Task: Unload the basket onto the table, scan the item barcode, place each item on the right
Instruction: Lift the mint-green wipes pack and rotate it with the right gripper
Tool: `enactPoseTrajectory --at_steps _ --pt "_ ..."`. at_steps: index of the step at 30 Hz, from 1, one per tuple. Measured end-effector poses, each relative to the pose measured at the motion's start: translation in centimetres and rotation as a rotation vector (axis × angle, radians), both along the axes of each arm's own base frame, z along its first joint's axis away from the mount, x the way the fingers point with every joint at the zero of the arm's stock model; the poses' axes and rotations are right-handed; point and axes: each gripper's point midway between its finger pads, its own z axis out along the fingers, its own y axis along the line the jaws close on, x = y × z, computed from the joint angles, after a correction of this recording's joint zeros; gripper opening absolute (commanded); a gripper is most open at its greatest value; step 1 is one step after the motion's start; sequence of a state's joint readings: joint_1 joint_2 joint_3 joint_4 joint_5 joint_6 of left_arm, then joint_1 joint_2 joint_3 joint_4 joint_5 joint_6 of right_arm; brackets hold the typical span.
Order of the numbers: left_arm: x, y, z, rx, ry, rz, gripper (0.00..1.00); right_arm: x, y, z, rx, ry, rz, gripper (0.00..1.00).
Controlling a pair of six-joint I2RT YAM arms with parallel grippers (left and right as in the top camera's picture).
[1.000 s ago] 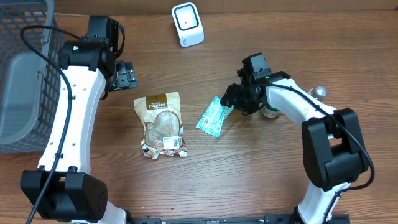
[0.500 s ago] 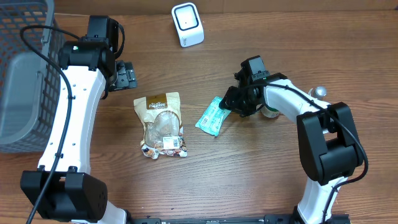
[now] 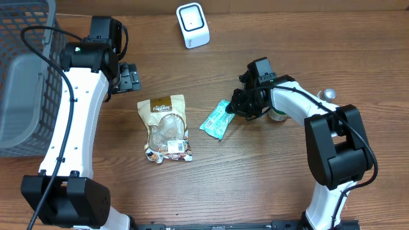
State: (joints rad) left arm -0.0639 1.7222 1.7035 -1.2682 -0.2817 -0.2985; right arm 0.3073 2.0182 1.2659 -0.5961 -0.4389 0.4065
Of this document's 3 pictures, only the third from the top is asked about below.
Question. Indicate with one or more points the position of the white barcode scanner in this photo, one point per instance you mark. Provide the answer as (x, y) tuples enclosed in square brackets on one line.
[(193, 25)]

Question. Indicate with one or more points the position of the green tissue canister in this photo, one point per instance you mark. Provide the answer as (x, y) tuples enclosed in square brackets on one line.
[(277, 115)]

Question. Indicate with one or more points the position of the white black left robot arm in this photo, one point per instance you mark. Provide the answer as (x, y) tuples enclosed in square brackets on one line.
[(64, 193)]

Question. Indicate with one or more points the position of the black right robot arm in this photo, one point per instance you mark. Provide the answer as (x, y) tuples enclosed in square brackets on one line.
[(338, 152)]

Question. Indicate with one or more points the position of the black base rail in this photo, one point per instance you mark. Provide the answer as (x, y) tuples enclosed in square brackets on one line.
[(207, 226)]

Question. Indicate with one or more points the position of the grey plastic mesh basket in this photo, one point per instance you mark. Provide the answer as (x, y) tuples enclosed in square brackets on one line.
[(30, 88)]

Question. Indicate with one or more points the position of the teal snack packet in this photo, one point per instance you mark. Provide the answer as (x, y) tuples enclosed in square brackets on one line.
[(217, 122)]

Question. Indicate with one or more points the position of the brown snack pouch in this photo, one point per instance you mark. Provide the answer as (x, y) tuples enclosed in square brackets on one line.
[(168, 135)]

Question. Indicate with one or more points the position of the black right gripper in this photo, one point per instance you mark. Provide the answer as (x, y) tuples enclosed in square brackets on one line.
[(238, 102)]

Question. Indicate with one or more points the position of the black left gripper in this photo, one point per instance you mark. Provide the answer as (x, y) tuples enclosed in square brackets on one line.
[(131, 78)]

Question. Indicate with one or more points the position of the yellow dish soap bottle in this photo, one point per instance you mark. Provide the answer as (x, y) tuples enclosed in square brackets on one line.
[(327, 95)]

